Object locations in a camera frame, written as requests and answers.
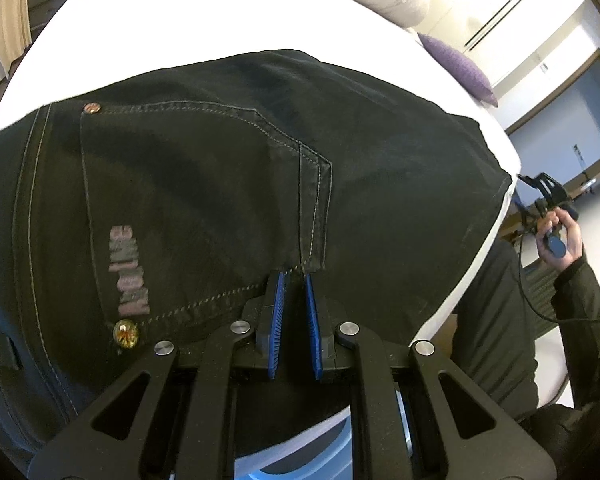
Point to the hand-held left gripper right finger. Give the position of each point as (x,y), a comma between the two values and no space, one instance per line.
(311,315)

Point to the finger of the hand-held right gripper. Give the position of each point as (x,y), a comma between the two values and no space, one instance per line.
(535,180)

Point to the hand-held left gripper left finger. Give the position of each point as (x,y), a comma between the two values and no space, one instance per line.
(276,310)

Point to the black pants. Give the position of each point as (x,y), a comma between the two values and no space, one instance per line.
(205,185)

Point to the person's right forearm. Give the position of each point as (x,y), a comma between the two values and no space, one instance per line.
(587,295)

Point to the person's right hand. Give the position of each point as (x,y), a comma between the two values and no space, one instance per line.
(572,245)

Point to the blue door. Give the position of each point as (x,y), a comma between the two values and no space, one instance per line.
(580,110)

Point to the purple pillow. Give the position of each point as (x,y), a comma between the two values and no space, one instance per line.
(460,65)

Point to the white bed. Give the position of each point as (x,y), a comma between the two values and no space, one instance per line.
(230,10)

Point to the beige curtain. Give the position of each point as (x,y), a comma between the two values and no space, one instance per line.
(10,25)

